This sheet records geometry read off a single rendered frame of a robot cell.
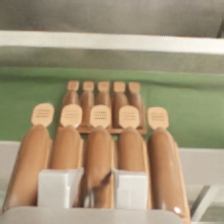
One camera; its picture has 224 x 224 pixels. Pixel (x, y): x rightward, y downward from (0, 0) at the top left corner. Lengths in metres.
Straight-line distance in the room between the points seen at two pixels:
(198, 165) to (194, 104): 0.09
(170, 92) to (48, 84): 0.17
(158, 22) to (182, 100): 0.16
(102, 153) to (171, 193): 0.05
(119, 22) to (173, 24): 0.09
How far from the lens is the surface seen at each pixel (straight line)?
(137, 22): 0.51
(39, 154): 0.19
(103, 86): 0.40
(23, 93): 0.42
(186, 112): 0.39
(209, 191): 0.70
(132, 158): 0.18
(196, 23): 0.53
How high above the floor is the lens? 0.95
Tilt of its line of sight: 45 degrees down
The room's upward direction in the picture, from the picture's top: 6 degrees clockwise
